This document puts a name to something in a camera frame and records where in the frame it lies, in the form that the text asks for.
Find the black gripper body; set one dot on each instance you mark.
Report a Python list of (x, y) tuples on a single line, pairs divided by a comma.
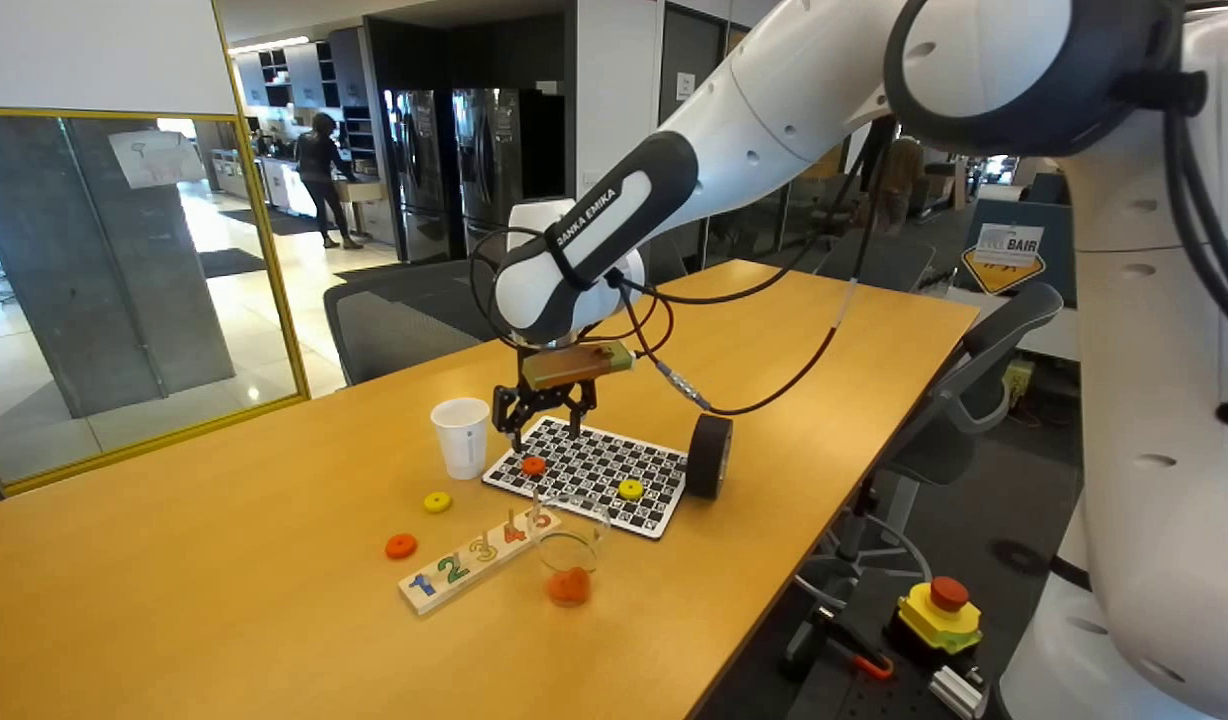
[(558, 399)]

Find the yellow wooden disc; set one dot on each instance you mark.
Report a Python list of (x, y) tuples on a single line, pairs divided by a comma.
[(629, 489), (438, 502)]

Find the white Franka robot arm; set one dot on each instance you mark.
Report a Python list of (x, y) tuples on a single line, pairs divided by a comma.
[(773, 104)]

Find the white paper cup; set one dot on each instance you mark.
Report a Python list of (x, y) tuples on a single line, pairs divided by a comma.
[(461, 440)]

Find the transparent plastic cup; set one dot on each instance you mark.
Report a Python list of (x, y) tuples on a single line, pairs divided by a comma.
[(545, 548)]

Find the black white marker board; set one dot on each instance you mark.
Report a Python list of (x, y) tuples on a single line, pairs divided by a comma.
[(584, 473)]

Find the dark grey office chair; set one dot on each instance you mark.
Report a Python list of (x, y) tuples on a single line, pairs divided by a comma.
[(419, 314)]

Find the wooden number peg board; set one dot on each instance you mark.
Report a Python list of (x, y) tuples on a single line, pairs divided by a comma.
[(457, 568)]

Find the black glass doors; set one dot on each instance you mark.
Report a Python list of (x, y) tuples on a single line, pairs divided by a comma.
[(474, 160)]

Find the person in dark clothes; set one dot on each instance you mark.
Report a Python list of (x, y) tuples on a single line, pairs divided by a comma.
[(322, 164)]

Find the black clamp orange grip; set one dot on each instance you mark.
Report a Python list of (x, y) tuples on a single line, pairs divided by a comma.
[(862, 662)]

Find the black office chair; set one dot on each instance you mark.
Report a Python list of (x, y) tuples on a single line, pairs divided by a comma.
[(965, 403)]

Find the yellow framed glass partition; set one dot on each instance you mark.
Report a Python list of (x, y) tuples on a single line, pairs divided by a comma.
[(107, 334)]

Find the yellow red emergency stop button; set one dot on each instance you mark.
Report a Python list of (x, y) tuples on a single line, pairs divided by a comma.
[(943, 618)]

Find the white paper sign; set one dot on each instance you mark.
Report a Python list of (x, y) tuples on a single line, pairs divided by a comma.
[(158, 156)]

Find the yellow white sign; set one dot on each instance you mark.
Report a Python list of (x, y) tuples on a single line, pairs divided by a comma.
[(1005, 254)]

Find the blue office divider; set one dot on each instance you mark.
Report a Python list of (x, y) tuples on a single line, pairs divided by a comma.
[(1059, 254)]

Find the wrist mounted camera bar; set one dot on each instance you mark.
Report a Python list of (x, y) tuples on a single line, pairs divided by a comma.
[(574, 365)]

